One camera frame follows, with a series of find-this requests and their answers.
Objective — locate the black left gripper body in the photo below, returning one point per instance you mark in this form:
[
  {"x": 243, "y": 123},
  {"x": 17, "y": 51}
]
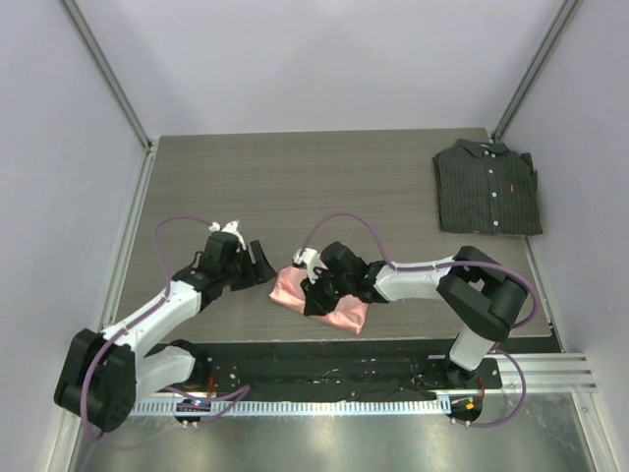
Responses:
[{"x": 241, "y": 263}]

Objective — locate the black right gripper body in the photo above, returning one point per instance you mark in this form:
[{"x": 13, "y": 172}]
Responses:
[{"x": 344, "y": 283}]

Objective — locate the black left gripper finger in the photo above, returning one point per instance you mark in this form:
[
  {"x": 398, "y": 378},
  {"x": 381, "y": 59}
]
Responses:
[
  {"x": 263, "y": 270},
  {"x": 247, "y": 279}
]

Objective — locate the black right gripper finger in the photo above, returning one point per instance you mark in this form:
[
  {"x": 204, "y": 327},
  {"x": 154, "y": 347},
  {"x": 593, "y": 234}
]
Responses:
[
  {"x": 326, "y": 299},
  {"x": 308, "y": 289}
]

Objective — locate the pink satin napkin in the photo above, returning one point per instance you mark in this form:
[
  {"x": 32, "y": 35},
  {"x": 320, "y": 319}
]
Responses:
[{"x": 349, "y": 314}]

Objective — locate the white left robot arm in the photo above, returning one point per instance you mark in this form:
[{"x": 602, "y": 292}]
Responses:
[{"x": 106, "y": 372}]

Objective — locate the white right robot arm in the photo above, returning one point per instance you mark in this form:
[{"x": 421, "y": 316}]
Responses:
[{"x": 485, "y": 296}]

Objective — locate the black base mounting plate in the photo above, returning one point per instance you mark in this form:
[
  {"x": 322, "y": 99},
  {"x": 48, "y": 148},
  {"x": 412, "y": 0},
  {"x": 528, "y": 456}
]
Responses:
[{"x": 337, "y": 370}]

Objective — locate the dark striped folded shirt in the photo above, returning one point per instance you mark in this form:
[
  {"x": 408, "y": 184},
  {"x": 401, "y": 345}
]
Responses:
[{"x": 486, "y": 188}]

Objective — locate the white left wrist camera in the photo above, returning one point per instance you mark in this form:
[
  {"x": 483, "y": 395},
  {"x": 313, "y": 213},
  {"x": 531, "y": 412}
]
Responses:
[{"x": 232, "y": 227}]

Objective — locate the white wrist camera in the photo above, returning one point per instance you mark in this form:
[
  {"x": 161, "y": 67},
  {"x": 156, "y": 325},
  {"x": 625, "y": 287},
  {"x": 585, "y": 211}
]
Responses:
[
  {"x": 232, "y": 227},
  {"x": 309, "y": 260}
]

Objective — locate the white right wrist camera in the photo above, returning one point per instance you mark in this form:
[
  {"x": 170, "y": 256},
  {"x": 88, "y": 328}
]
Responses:
[{"x": 309, "y": 260}]

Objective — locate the white slotted cable duct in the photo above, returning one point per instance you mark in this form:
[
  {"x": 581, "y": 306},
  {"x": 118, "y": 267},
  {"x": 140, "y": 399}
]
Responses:
[{"x": 177, "y": 406}]

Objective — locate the right aluminium frame post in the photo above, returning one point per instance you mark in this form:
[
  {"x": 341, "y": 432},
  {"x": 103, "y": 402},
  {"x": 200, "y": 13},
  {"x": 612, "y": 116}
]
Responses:
[{"x": 552, "y": 36}]

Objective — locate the aluminium frame post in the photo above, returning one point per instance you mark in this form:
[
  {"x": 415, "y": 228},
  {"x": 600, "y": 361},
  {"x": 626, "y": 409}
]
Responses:
[
  {"x": 77, "y": 19},
  {"x": 552, "y": 36}
]

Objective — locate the left aluminium frame post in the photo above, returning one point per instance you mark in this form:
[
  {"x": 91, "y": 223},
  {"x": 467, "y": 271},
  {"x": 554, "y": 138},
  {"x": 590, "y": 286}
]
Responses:
[{"x": 77, "y": 19}]

